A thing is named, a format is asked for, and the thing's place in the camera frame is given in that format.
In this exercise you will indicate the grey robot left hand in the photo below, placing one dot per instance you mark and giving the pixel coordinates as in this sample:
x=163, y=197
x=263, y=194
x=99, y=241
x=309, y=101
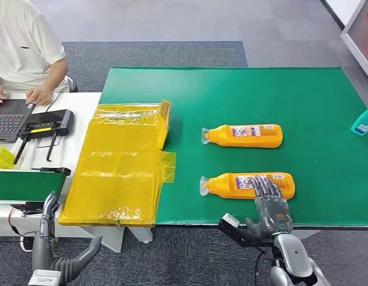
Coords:
x=42, y=252

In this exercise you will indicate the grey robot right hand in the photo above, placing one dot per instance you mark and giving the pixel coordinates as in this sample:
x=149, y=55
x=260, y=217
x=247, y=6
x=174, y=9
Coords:
x=273, y=215

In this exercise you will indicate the person's left hand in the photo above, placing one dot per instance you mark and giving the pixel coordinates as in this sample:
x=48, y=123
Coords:
x=39, y=95

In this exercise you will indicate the orange bottle with clear cap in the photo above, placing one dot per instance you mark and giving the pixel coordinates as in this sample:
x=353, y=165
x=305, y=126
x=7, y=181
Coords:
x=243, y=137
x=223, y=186

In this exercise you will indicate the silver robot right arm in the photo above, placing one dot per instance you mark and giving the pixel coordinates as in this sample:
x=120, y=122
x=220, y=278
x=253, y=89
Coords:
x=292, y=254

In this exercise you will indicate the teal plastic bottle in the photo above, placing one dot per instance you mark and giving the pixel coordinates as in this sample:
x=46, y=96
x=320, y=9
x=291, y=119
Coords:
x=364, y=122

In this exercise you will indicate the black power plug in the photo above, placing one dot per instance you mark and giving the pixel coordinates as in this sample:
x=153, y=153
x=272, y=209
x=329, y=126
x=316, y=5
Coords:
x=26, y=243

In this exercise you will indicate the dark grey laptop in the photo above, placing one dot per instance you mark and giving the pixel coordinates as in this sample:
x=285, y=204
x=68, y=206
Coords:
x=8, y=120

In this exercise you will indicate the black remote controller with antennas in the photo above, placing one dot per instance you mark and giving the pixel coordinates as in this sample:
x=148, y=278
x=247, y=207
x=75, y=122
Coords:
x=47, y=124

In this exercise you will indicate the grey chair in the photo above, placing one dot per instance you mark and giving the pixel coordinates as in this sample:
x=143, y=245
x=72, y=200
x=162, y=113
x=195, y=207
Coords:
x=72, y=85

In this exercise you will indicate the person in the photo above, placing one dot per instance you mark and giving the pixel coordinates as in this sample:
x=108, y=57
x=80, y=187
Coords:
x=20, y=39

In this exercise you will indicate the yellow-green plastic packet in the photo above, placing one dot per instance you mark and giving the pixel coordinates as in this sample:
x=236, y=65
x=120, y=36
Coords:
x=4, y=157

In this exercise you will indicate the green belt conveyor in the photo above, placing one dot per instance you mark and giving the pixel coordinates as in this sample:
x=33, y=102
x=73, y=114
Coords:
x=26, y=185

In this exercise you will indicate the green table mat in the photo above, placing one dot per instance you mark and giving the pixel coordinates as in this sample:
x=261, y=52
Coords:
x=306, y=98

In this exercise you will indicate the yellow plastic bag pile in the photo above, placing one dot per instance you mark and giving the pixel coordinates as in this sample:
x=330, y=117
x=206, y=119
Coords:
x=118, y=177

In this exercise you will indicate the white framed sign board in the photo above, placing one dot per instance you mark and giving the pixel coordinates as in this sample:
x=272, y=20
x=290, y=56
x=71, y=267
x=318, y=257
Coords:
x=361, y=35

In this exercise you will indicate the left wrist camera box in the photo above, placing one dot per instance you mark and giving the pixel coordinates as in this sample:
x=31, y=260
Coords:
x=44, y=278

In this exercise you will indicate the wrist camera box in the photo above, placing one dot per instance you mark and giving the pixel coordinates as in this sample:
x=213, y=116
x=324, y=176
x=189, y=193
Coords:
x=44, y=278
x=235, y=231

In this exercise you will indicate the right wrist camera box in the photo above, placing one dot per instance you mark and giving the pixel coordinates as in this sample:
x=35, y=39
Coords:
x=235, y=231

